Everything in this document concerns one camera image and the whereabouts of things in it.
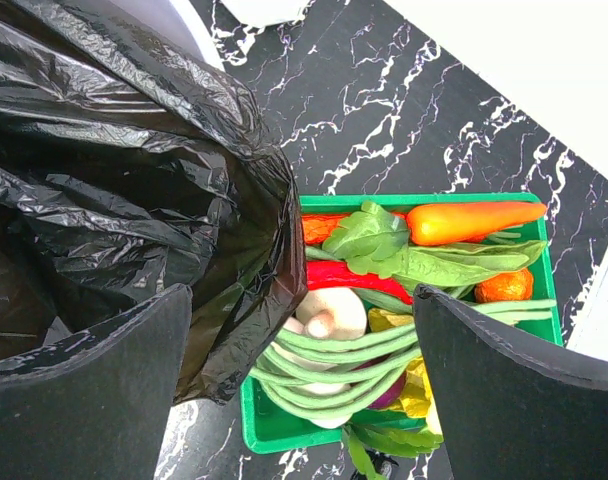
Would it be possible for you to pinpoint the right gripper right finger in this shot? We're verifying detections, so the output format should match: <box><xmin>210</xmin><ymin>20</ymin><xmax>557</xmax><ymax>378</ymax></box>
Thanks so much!
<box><xmin>413</xmin><ymin>285</ymin><xmax>608</xmax><ymax>479</ymax></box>

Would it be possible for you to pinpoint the green toy leaf vegetable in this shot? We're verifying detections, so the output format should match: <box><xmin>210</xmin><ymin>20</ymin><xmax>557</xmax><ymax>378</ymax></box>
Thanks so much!
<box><xmin>322</xmin><ymin>200</ymin><xmax>546</xmax><ymax>288</ymax></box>

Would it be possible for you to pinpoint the green toy bean bundle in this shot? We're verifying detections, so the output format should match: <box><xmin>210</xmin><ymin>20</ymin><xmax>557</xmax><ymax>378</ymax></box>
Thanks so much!
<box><xmin>248</xmin><ymin>298</ymin><xmax>558</xmax><ymax>421</ymax></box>

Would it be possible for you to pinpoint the grey plastic trash bin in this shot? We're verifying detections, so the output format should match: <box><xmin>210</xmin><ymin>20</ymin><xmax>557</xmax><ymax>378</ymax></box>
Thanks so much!
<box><xmin>113</xmin><ymin>0</ymin><xmax>225</xmax><ymax>71</ymax></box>

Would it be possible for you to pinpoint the black plastic trash bag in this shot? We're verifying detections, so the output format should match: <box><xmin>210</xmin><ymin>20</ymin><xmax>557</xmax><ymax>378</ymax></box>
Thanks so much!
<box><xmin>0</xmin><ymin>1</ymin><xmax>307</xmax><ymax>403</ymax></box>

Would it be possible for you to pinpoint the orange toy carrot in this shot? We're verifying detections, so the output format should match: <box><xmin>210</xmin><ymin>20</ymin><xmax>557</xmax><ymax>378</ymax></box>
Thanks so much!
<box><xmin>406</xmin><ymin>201</ymin><xmax>547</xmax><ymax>246</ymax></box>

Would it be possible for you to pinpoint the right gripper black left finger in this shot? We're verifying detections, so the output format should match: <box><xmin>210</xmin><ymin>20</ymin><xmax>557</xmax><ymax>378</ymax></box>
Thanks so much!
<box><xmin>0</xmin><ymin>285</ymin><xmax>191</xmax><ymax>479</ymax></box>

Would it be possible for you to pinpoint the small orange toy tomato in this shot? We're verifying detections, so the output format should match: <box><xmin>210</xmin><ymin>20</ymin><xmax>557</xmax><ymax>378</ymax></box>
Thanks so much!
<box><xmin>474</xmin><ymin>268</ymin><xmax>534</xmax><ymax>303</ymax></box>

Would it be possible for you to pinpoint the yellow white toy cabbage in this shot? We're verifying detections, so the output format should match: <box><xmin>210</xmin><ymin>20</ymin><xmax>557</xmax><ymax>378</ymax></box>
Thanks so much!
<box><xmin>368</xmin><ymin>307</ymin><xmax>443</xmax><ymax>435</ymax></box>

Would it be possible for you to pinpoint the green plastic vegetable basket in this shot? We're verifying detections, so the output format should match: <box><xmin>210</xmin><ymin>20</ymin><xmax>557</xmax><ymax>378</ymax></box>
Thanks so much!
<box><xmin>240</xmin><ymin>192</ymin><xmax>562</xmax><ymax>454</ymax></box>

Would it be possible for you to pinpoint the white toy mushroom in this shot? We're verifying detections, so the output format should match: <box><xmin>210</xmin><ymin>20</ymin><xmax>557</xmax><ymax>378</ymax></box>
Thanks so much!
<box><xmin>284</xmin><ymin>287</ymin><xmax>367</xmax><ymax>340</ymax></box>

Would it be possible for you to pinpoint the red toy chili pepper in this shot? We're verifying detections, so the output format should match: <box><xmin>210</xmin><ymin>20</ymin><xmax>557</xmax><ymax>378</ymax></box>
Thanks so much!
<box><xmin>307</xmin><ymin>260</ymin><xmax>413</xmax><ymax>305</ymax></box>

